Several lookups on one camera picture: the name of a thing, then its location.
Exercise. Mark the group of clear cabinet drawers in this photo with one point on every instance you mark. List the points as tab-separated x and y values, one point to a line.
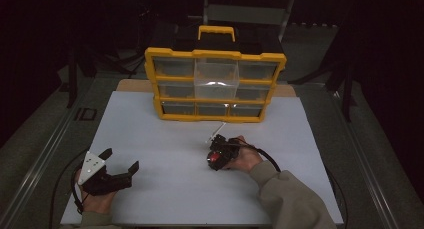
173	67

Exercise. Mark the person's left hand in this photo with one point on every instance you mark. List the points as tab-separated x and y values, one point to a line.
96	204

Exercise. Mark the black stand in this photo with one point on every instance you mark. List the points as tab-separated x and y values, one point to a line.
347	99
72	89

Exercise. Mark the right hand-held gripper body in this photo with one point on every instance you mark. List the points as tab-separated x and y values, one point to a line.
226	146

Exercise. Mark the single clear plastic drawer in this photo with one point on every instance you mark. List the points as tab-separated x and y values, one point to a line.
216	75

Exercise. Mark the white table sheet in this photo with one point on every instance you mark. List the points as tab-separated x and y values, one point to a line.
160	189

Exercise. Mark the person's right hand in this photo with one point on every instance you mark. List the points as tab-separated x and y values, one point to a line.
248	159

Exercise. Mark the aluminium rail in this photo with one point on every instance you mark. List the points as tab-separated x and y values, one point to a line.
369	169
37	169

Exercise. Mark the grey metal stand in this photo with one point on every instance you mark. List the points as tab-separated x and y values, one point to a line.
246	14

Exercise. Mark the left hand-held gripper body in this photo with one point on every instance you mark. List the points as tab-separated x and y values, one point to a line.
91	165

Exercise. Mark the yellow and black organizer cabinet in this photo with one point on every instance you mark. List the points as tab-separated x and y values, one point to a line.
215	54

